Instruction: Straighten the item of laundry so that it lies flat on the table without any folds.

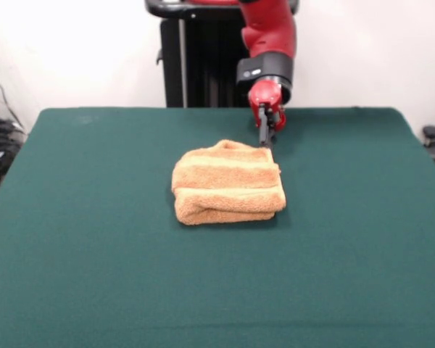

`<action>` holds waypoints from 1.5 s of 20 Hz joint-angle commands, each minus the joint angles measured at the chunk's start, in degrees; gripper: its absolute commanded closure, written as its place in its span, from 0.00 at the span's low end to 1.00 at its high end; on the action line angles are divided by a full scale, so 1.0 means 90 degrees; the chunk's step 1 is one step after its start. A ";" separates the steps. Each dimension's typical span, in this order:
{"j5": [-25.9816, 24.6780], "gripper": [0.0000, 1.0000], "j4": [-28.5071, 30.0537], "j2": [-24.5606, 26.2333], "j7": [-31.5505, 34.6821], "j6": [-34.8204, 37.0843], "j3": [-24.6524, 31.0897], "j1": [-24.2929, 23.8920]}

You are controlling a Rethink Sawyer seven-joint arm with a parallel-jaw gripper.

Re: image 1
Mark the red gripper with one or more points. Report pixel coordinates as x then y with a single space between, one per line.
268 92

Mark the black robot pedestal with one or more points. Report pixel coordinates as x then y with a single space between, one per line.
195 54

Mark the dark green table cloth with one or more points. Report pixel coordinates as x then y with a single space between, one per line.
94 261

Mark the orange terry towel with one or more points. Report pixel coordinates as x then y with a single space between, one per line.
228 185

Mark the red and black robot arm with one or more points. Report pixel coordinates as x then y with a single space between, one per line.
272 36

